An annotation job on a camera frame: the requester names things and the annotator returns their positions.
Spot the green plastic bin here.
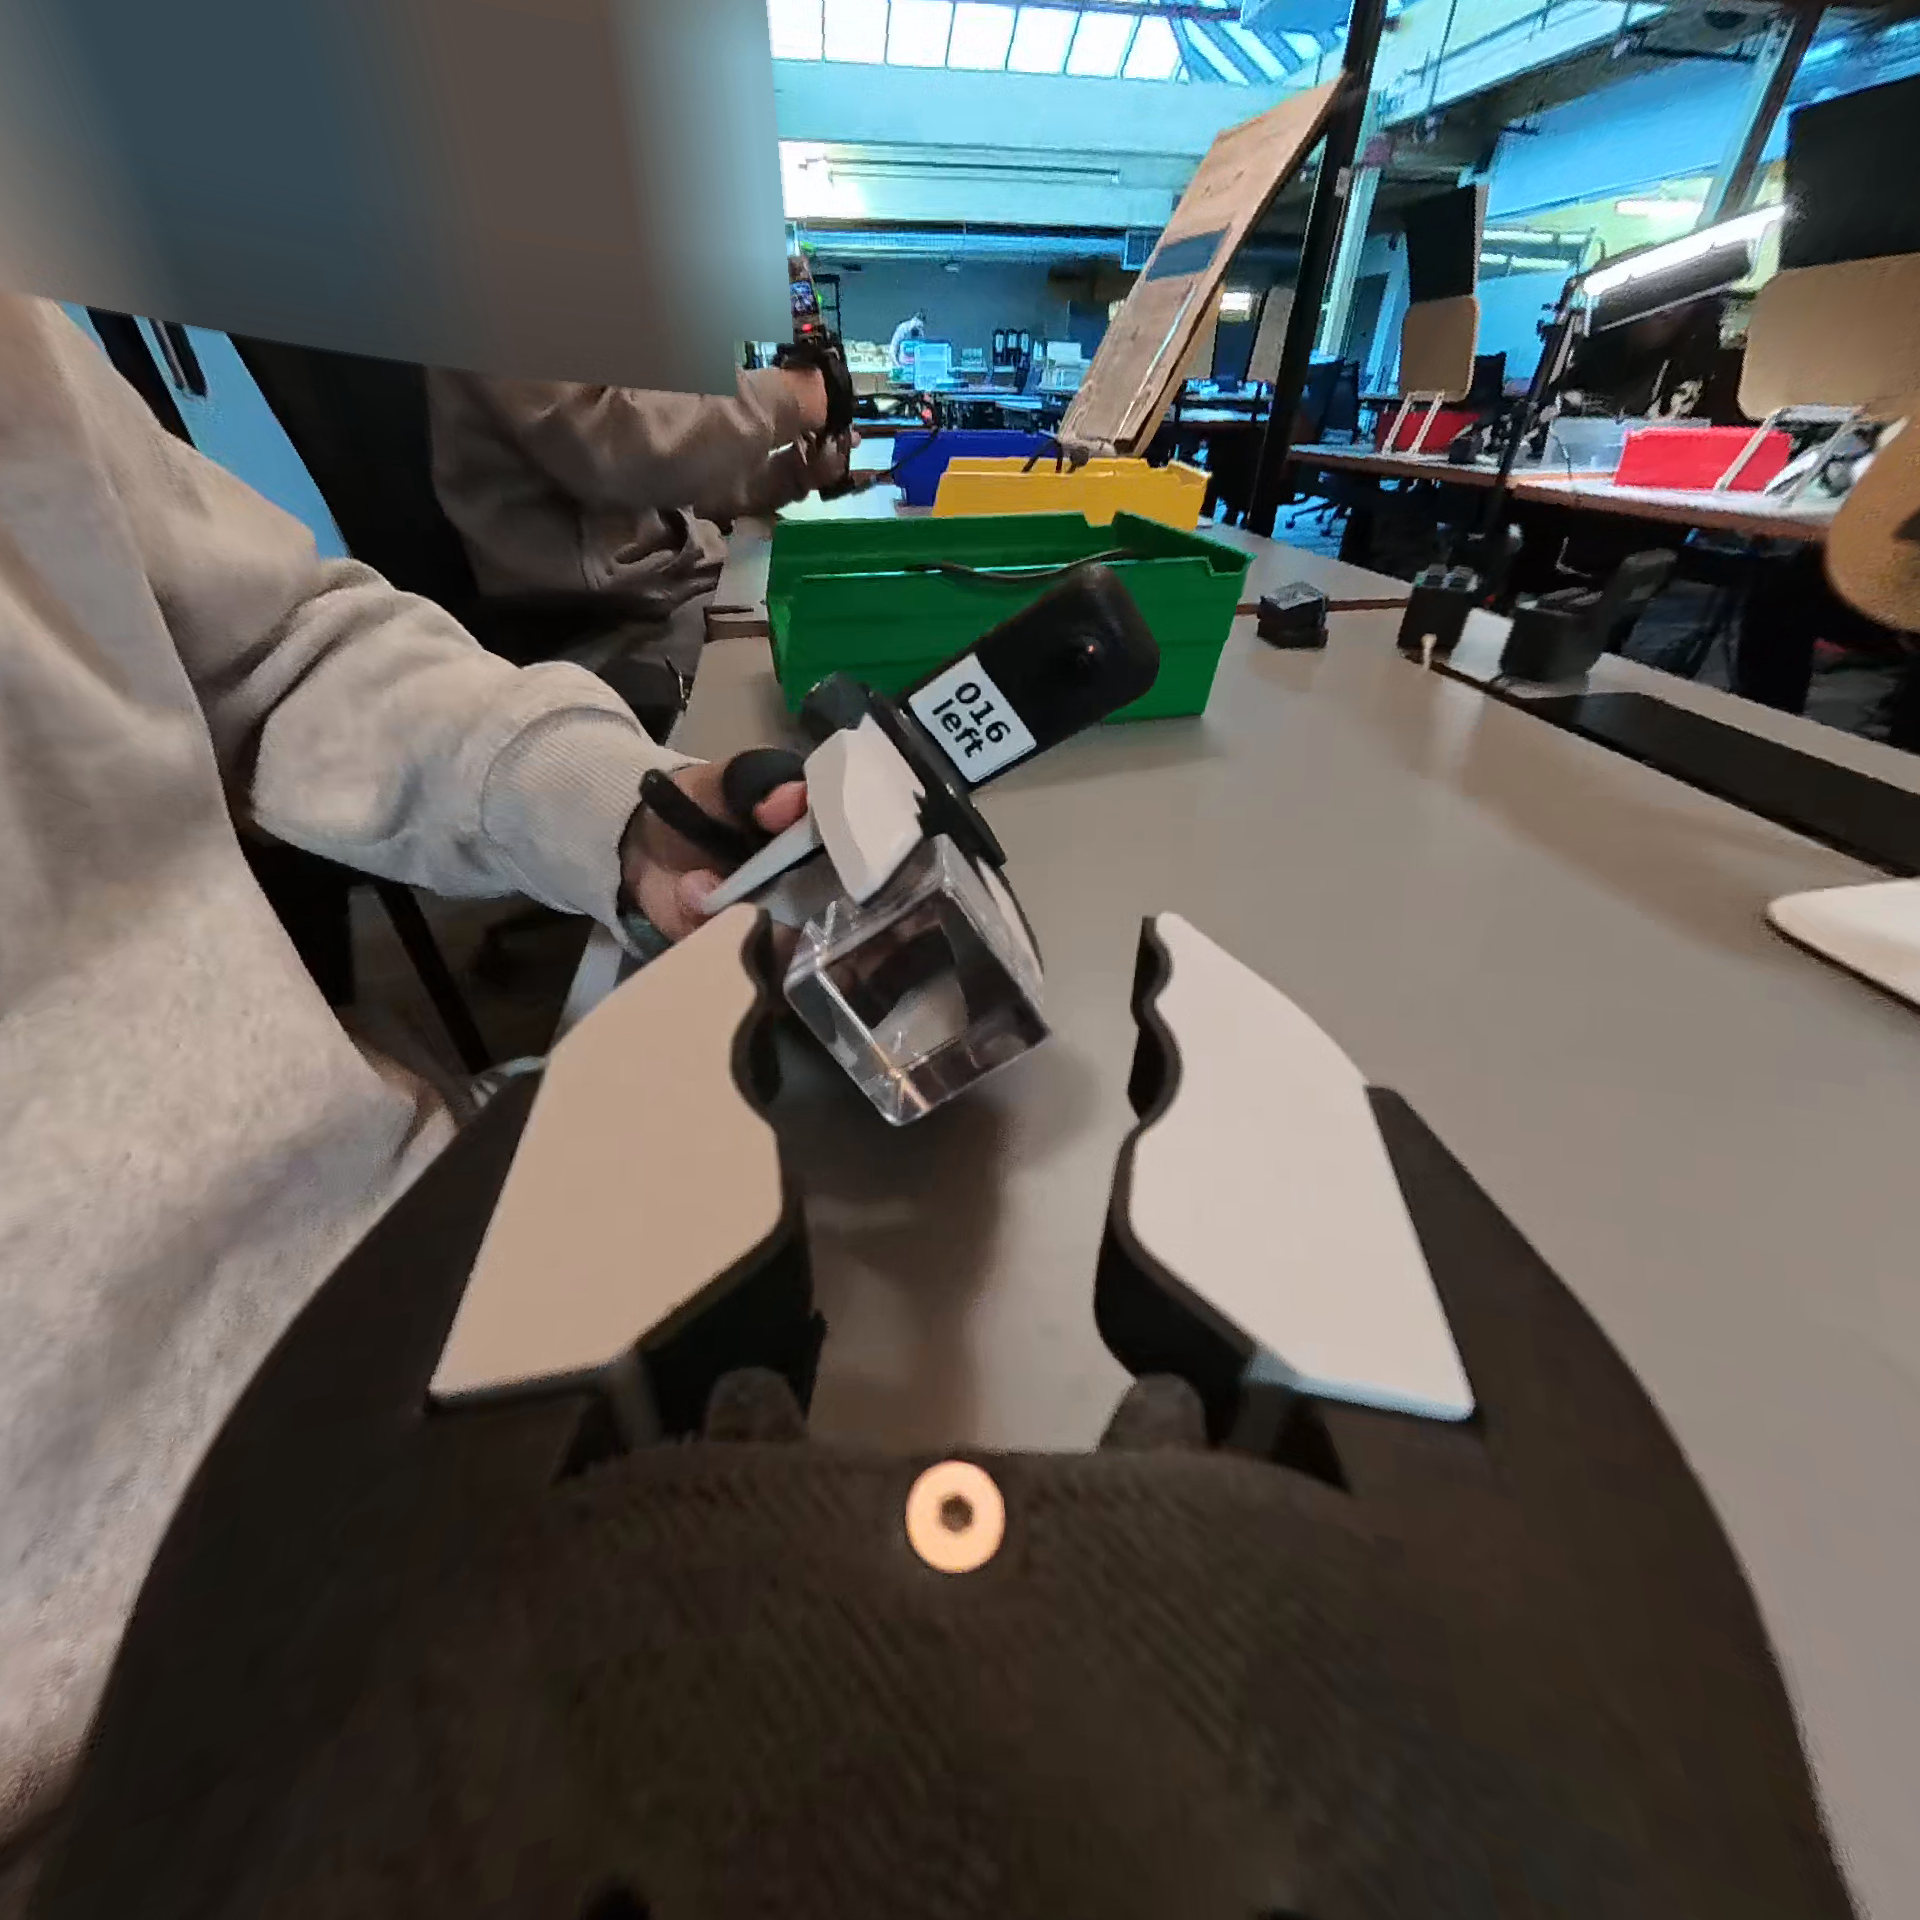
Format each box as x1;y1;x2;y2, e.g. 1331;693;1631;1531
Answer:
763;512;1252;720

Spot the brown cardboard board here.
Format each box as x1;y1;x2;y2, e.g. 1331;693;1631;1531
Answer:
1058;71;1357;457

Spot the black charger dock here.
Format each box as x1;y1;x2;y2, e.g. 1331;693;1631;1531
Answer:
1499;550;1679;684
1397;565;1488;659

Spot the black monitor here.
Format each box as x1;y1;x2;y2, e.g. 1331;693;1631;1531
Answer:
1779;71;1920;279
1397;178;1495;306

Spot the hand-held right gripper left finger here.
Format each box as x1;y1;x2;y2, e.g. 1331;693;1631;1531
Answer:
427;902;826;1453

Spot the black desk divider strip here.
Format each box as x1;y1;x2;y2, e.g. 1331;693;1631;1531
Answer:
1434;661;1920;878

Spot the person's left forearm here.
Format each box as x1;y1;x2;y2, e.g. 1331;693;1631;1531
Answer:
222;555;672;941

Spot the yellow plastic bin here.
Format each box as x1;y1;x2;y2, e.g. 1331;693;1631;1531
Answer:
931;454;1211;531

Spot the clear acrylic cube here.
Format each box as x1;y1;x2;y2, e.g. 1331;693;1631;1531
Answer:
778;828;1055;1132

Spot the wooden chair back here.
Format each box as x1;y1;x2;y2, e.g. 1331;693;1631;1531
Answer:
1397;292;1480;454
1738;254;1920;454
1821;424;1920;638

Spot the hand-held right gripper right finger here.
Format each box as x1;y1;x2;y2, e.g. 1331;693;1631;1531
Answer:
1088;911;1480;1453

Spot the red plastic bin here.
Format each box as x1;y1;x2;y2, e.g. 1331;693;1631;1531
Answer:
1611;427;1795;493

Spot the black metal pole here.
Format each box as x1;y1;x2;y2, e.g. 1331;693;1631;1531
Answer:
1241;0;1388;534

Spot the light bar lamp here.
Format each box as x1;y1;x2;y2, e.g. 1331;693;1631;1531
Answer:
1558;204;1790;338

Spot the blue plastic bin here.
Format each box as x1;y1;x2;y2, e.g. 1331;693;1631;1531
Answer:
888;427;1058;508

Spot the grey desk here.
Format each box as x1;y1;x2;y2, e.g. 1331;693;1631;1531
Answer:
561;512;1920;1920

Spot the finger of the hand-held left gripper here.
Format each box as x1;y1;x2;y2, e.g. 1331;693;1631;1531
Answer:
809;714;940;911
707;828;826;917

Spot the person's left hand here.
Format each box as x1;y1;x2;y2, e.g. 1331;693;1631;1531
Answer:
619;760;812;942

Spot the wooden table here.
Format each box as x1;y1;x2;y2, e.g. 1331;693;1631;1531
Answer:
1288;442;1849;550

